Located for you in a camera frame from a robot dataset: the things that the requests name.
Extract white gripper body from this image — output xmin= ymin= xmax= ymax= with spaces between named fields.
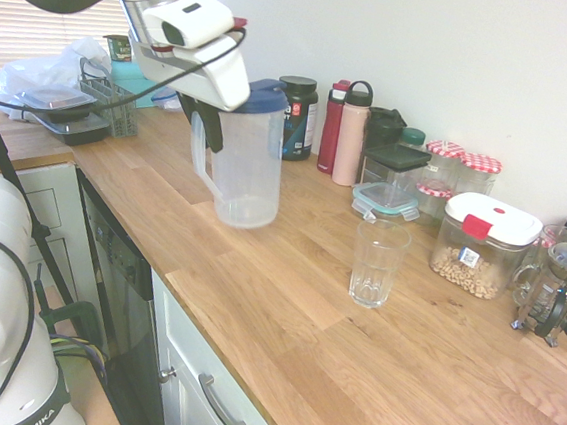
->
xmin=127 ymin=23 xmax=258 ymax=116

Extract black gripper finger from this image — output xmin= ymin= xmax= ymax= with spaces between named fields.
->
xmin=176 ymin=92 xmax=198 ymax=123
xmin=190 ymin=99 xmax=230 ymax=156

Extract clear plastic pitcher blue lid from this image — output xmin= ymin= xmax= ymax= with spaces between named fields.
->
xmin=180 ymin=70 xmax=293 ymax=234

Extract red water bottle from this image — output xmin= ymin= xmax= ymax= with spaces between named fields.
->
xmin=314 ymin=77 xmax=352 ymax=176

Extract pink water bottle black lid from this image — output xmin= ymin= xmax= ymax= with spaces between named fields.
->
xmin=329 ymin=77 xmax=376 ymax=189

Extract zip bag blue seal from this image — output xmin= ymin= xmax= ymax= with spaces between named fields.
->
xmin=149 ymin=83 xmax=185 ymax=114

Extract grey cutlery basket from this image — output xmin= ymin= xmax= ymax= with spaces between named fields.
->
xmin=71 ymin=56 xmax=146 ymax=141

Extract teal box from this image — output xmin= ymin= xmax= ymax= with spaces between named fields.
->
xmin=106 ymin=58 xmax=161 ymax=111

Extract black protein powder tub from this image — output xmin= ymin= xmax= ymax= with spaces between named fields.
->
xmin=269 ymin=72 xmax=324 ymax=165

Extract green paper cup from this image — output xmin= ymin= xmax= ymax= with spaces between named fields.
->
xmin=100 ymin=32 xmax=135 ymax=65

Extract black takeout container clear lid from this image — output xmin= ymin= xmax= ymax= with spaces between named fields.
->
xmin=12 ymin=84 xmax=98 ymax=128
xmin=27 ymin=107 xmax=114 ymax=152

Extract white plastic bag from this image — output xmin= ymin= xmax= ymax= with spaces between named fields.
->
xmin=0 ymin=28 xmax=116 ymax=129

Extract white drawer cabinet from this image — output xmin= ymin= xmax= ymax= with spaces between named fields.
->
xmin=0 ymin=156 xmax=114 ymax=307

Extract dark green shaker bottle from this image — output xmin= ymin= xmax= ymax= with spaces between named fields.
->
xmin=364 ymin=105 xmax=409 ymax=155

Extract window blinds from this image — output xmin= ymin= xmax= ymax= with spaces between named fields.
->
xmin=0 ymin=0 xmax=140 ymax=90

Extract black dishwasher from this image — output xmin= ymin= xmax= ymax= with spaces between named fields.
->
xmin=52 ymin=167 xmax=193 ymax=425

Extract square canister black lid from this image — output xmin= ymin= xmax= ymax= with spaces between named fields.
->
xmin=357 ymin=140 xmax=434 ymax=200

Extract glass food container teal lid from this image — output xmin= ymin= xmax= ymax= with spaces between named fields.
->
xmin=348 ymin=178 xmax=425 ymax=227

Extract jar with green lid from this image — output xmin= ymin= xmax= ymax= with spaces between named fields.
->
xmin=398 ymin=125 xmax=430 ymax=155

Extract clear drinking glass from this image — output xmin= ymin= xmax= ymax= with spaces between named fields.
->
xmin=347 ymin=215 xmax=415 ymax=314

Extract white cabinet door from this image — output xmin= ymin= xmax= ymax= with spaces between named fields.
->
xmin=135 ymin=268 xmax=309 ymax=425

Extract green clamp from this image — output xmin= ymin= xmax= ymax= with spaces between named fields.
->
xmin=41 ymin=296 xmax=106 ymax=353

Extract small jar red checkered lid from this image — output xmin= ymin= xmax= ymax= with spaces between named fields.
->
xmin=411 ymin=180 xmax=453 ymax=230

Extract silver cabinet knob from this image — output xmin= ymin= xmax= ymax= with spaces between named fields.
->
xmin=157 ymin=364 xmax=179 ymax=386

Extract cereal container white lid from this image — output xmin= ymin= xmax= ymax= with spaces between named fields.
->
xmin=425 ymin=188 xmax=548 ymax=306

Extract clear glass mug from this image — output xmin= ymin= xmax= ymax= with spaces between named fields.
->
xmin=508 ymin=220 xmax=567 ymax=314

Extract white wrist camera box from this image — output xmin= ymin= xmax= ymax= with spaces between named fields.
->
xmin=139 ymin=0 xmax=238 ymax=55

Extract coloured wire bundle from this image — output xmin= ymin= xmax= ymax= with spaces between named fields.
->
xmin=47 ymin=332 xmax=113 ymax=373

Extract silver cabinet handle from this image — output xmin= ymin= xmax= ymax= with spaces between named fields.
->
xmin=192 ymin=371 xmax=255 ymax=425

